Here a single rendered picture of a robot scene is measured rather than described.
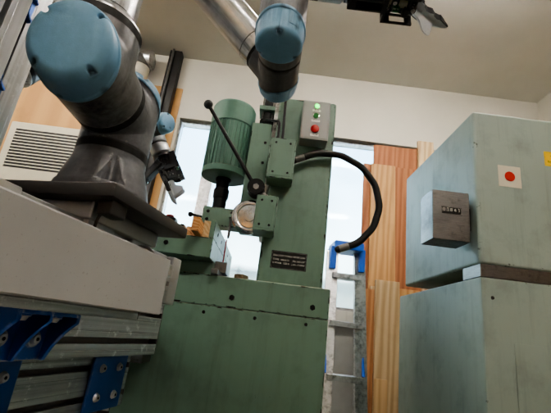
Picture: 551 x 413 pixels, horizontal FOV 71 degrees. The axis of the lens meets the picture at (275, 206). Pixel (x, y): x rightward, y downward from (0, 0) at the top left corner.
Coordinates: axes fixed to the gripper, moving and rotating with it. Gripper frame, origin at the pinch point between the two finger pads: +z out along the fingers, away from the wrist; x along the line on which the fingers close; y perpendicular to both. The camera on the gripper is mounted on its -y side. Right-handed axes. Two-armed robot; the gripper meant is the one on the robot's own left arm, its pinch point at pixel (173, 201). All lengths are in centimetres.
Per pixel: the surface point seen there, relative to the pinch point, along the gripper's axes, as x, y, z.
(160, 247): -28.4, -5.2, 23.2
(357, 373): 55, 46, 91
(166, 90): 117, 12, -136
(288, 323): -23, 21, 58
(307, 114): -18, 57, -6
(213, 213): -4.3, 12.5, 11.6
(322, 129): -18, 59, 2
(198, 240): -28.4, 5.6, 25.7
